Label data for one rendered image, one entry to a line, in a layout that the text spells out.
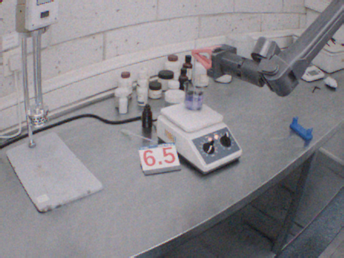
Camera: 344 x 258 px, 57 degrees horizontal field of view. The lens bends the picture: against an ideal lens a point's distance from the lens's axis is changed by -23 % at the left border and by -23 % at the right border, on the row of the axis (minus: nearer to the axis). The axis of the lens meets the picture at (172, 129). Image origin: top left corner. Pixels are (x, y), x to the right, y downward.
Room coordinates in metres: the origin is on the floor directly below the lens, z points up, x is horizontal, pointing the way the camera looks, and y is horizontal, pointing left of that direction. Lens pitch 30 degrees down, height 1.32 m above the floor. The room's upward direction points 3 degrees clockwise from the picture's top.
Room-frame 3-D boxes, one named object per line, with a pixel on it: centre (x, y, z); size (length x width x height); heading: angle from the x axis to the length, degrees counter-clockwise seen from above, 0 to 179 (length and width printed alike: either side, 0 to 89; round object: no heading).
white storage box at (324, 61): (1.85, -0.85, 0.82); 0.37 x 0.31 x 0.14; 129
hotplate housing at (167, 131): (0.89, -0.06, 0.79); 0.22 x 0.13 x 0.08; 37
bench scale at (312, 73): (1.61, -0.60, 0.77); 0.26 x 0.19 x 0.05; 37
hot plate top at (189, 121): (0.91, -0.05, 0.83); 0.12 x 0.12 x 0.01; 37
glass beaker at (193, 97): (0.94, -0.05, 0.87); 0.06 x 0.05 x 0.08; 117
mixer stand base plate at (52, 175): (0.74, 0.32, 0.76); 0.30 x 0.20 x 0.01; 41
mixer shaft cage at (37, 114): (0.74, 0.33, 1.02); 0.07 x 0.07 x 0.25
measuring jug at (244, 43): (1.48, -0.25, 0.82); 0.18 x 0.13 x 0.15; 145
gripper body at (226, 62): (0.85, -0.13, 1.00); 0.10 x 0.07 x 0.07; 142
